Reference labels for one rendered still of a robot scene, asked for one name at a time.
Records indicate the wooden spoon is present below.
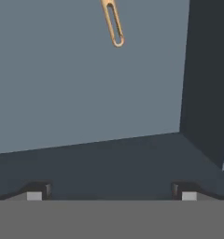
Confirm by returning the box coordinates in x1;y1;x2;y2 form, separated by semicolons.
100;0;126;49

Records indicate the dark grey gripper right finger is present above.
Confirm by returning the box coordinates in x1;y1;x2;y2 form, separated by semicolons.
170;180;224;202

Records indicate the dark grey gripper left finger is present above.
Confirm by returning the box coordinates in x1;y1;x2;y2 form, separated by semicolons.
0;180;53;202

